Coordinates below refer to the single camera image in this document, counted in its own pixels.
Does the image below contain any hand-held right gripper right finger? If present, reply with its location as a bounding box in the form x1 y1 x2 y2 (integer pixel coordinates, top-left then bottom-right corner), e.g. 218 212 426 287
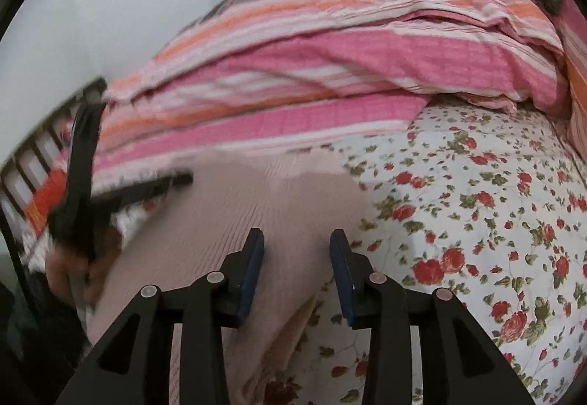
329 228 535 405

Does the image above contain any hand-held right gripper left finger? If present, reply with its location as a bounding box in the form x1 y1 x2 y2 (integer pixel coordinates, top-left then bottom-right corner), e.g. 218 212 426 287
55 228 266 405

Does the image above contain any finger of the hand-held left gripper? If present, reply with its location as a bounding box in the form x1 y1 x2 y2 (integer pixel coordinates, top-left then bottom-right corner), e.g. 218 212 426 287
110 172 194 209

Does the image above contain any pink knit garment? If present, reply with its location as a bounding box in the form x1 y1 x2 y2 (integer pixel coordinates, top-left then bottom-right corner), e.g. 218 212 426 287
85 148 372 405

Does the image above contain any person's left hand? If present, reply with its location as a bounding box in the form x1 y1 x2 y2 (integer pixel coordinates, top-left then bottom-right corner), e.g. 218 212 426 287
45 225 122 311

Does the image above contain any floral bedsheet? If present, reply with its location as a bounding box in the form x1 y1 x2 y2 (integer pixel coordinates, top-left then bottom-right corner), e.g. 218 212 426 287
110 105 587 405

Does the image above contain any dark cloth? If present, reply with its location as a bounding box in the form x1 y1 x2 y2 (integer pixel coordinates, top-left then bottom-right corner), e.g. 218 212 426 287
0 277 90 392

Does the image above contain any pink orange striped quilt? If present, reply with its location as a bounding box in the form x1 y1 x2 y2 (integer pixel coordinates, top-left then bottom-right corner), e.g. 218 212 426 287
23 0 587 241

